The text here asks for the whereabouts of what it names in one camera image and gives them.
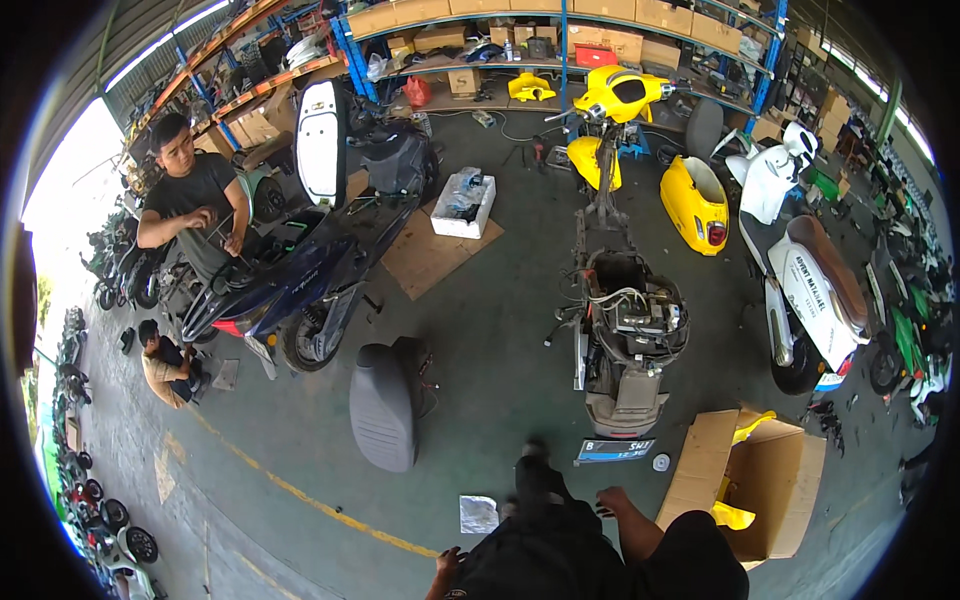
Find person's right hand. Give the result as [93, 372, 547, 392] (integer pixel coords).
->
[595, 486, 639, 521]

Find person's left hand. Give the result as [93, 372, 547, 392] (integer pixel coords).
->
[433, 547, 468, 591]

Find silver foil bag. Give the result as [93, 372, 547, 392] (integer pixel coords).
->
[458, 494, 501, 536]

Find person's legs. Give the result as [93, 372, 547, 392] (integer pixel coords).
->
[457, 438, 628, 600]

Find person's body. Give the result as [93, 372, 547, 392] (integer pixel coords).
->
[628, 510, 752, 600]

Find yellow scooter panel in box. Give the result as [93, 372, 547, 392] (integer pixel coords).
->
[709, 410, 779, 532]

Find grey scooter seat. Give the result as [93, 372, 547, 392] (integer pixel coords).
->
[349, 336, 435, 474]

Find open cardboard box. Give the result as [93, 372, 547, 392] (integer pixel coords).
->
[655, 408, 828, 565]

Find stripped yellow scooter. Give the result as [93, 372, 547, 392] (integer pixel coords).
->
[543, 64, 691, 466]

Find black scooter parts heap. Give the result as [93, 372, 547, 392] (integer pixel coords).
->
[801, 396, 850, 457]

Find flat cardboard sheet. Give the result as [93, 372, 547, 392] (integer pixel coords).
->
[380, 199, 506, 302]

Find white scooter with brown seat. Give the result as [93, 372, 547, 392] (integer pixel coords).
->
[724, 121, 873, 396]

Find yellow scooter body panel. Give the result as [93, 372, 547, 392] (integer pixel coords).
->
[659, 154, 730, 257]

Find dark blue scooter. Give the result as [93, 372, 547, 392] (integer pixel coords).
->
[178, 78, 444, 374]

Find white styrofoam box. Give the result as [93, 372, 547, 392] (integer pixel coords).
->
[430, 167, 498, 240]

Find green motorcycles group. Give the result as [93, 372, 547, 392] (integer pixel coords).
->
[866, 183, 955, 430]

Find row of parked motorcycles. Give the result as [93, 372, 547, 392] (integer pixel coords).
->
[51, 306, 168, 600]

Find pale green scooter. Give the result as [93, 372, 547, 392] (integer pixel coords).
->
[231, 131, 297, 226]

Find yellow scooter fairing piece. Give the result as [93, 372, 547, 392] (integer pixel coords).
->
[507, 72, 558, 104]

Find dark motorcycles group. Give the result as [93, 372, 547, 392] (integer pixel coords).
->
[81, 210, 183, 313]

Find stack of cartons and shelves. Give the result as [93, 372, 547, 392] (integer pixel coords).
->
[776, 26, 860, 155]

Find blue shelf rack with cartons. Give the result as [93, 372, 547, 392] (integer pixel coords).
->
[330, 0, 790, 138]

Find orange shelf rack with parts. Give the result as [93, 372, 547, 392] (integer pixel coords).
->
[122, 0, 348, 175]

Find metal T-handle wrench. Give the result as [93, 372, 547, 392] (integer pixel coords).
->
[201, 213, 255, 270]

